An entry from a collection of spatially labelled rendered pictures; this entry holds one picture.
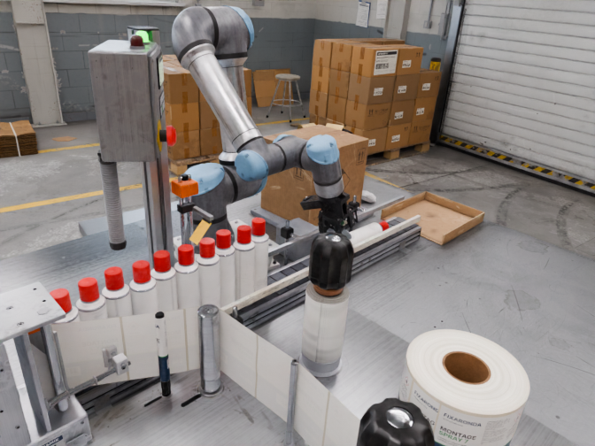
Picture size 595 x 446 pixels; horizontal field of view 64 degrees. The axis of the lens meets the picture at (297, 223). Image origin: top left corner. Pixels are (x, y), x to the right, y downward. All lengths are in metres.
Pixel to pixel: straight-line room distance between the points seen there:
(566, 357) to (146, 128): 1.08
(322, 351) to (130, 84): 0.60
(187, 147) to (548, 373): 3.70
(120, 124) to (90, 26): 5.48
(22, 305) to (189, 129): 3.70
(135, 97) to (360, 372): 0.68
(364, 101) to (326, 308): 3.86
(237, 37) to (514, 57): 4.35
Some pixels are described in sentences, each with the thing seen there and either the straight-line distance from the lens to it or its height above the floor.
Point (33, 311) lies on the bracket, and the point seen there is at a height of 1.14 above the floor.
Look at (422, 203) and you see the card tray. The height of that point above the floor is 0.83.
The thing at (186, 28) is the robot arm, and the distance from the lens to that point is 1.27.
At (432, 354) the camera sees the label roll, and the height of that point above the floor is 1.02.
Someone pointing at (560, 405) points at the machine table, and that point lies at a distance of 1.20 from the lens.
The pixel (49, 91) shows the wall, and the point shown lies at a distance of 6.29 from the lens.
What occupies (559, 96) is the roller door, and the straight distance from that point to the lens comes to 5.26.
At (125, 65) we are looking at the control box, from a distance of 0.87.
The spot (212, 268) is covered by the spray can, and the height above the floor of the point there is 1.03.
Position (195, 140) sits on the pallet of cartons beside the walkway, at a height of 0.31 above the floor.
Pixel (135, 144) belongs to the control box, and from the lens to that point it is 0.90.
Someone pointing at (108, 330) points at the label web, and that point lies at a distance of 0.90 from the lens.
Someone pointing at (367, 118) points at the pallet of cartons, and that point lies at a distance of 4.69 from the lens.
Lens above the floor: 1.58
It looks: 26 degrees down
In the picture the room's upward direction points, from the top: 4 degrees clockwise
